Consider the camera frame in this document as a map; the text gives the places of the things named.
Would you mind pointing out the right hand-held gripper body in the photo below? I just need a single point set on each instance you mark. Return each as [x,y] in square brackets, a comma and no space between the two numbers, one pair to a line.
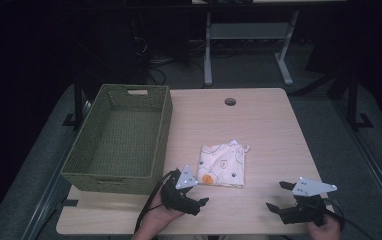
[307,211]

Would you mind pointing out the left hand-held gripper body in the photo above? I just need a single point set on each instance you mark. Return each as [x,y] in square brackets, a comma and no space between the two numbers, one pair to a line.
[175,200]

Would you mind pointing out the white printed cloth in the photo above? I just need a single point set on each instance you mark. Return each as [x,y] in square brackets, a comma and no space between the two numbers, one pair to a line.
[224,165]

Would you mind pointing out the green woven basket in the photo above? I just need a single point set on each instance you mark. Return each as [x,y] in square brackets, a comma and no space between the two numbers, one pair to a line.
[129,140]

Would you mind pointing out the person's left hand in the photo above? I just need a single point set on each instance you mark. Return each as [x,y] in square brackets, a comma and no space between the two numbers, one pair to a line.
[157,218]

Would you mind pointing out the person's right hand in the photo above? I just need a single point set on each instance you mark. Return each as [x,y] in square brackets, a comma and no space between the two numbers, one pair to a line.
[325,231]

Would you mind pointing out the black metal stand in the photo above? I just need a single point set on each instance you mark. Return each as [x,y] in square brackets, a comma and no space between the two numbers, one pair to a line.
[353,100]
[78,100]

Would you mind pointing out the metal floor rail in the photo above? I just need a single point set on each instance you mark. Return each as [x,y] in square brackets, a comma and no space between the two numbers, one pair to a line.
[369,156]
[50,196]

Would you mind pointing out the white metal desk frame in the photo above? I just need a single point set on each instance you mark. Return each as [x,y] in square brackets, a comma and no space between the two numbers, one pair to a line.
[249,31]

